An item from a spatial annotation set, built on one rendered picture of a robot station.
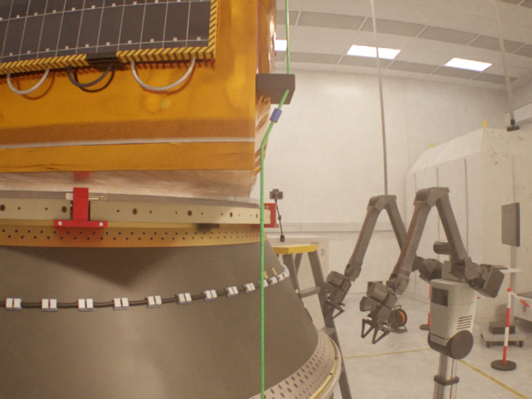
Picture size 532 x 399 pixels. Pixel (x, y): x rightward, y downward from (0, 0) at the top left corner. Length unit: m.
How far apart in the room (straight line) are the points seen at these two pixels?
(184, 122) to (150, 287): 0.42
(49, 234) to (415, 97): 9.83
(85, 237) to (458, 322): 1.66
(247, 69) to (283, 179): 8.30
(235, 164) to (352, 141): 8.80
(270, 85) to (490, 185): 6.25
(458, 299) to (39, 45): 1.88
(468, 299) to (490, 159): 5.03
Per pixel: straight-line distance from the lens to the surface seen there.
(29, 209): 0.95
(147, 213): 0.97
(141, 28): 0.73
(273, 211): 1.45
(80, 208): 0.92
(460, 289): 1.99
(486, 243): 6.76
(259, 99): 0.73
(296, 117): 9.30
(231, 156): 0.68
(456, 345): 2.07
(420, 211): 1.66
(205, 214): 1.07
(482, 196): 6.74
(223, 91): 0.70
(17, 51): 0.82
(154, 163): 0.70
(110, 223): 1.00
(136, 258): 0.98
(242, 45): 0.74
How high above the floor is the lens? 1.66
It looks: 4 degrees up
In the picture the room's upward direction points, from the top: straight up
